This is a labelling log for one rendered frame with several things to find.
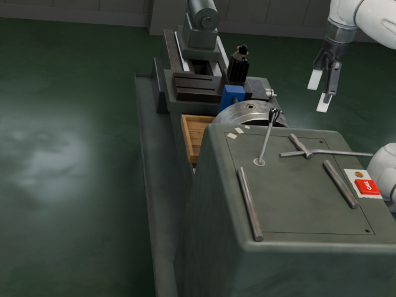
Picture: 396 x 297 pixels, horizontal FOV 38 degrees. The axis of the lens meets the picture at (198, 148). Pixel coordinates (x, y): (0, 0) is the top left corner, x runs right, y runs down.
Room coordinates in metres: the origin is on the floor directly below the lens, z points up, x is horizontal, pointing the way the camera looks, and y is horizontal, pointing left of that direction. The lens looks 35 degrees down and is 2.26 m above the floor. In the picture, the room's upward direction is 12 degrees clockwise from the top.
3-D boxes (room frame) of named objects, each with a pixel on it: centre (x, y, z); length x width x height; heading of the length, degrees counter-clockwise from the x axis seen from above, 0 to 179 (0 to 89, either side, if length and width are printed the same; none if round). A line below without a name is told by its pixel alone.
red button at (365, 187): (1.43, -0.52, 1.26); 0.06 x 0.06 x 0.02; 15
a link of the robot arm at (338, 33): (1.64, -0.33, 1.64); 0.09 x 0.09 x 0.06
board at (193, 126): (2.08, -0.11, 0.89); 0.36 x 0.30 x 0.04; 105
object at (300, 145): (1.56, -0.32, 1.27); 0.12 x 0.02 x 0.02; 31
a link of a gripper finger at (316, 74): (1.70, -0.32, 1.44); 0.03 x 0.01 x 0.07; 100
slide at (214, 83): (2.39, -0.04, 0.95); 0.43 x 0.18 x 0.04; 105
